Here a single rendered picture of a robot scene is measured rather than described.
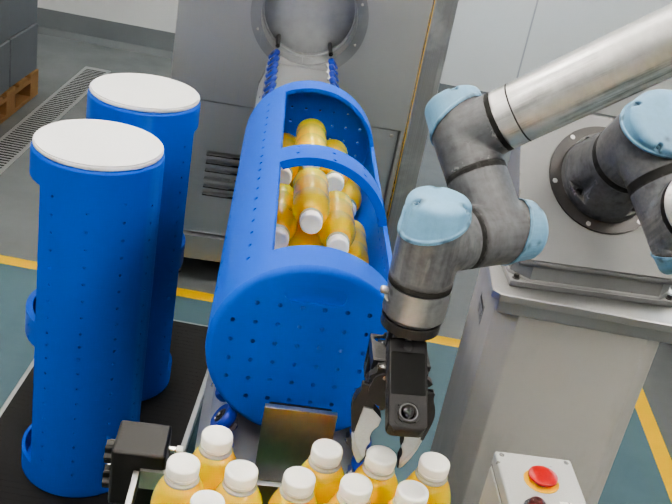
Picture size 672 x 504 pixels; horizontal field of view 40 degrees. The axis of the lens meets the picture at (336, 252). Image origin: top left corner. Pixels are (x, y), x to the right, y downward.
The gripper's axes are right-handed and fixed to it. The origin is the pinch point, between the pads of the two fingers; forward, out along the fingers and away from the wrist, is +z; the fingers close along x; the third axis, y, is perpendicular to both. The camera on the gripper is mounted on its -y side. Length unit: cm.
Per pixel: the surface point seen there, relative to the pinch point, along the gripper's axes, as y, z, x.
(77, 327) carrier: 86, 42, 55
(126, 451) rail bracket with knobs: 4.3, 7.0, 31.9
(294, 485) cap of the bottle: -7.7, -0.9, 10.9
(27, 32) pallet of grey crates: 400, 69, 150
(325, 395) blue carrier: 18.1, 4.2, 6.1
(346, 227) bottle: 56, -5, 3
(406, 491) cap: -6.3, -0.9, -2.5
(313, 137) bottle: 87, -10, 10
